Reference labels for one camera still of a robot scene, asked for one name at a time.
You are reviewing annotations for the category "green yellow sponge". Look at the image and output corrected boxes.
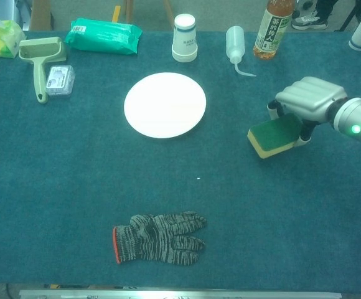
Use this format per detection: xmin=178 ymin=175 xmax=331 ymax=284
xmin=247 ymin=112 xmax=303 ymax=159

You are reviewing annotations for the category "green wet wipes pack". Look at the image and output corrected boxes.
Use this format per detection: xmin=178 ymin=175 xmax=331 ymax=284
xmin=63 ymin=17 xmax=143 ymax=56

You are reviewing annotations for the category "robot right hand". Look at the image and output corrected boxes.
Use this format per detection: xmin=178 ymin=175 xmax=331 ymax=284
xmin=266 ymin=76 xmax=349 ymax=147

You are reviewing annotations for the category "brown cardboard box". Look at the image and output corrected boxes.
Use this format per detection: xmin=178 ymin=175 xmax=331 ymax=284
xmin=29 ymin=0 xmax=57 ymax=31

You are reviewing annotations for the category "wooden leg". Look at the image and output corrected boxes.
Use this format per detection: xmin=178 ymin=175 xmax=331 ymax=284
xmin=124 ymin=0 xmax=134 ymax=24
xmin=162 ymin=0 xmax=176 ymax=24

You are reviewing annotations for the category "grey striped knit glove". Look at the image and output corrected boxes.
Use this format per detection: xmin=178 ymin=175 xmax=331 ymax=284
xmin=112 ymin=211 xmax=208 ymax=265

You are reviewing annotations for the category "beige lint roller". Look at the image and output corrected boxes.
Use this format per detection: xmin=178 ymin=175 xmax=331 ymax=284
xmin=18 ymin=36 xmax=69 ymax=105

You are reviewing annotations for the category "yellow tissue pack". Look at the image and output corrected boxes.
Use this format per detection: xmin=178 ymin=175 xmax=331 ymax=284
xmin=0 ymin=7 xmax=27 ymax=59

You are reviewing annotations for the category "white round plate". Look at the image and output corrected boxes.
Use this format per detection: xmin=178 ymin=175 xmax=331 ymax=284
xmin=123 ymin=72 xmax=207 ymax=139

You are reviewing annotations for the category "grey sneaker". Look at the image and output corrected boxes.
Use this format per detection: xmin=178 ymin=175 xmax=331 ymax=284
xmin=291 ymin=9 xmax=329 ymax=31

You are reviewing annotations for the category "clear plastic box purple label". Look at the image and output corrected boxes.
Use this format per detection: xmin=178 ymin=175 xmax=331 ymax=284
xmin=45 ymin=65 xmax=76 ymax=100

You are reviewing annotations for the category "clear squeeze wash bottle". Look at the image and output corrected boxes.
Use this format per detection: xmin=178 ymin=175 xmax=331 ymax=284
xmin=225 ymin=26 xmax=258 ymax=77

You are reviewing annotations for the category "tea bottle green label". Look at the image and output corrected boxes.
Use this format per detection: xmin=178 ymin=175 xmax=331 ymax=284
xmin=253 ymin=0 xmax=296 ymax=60

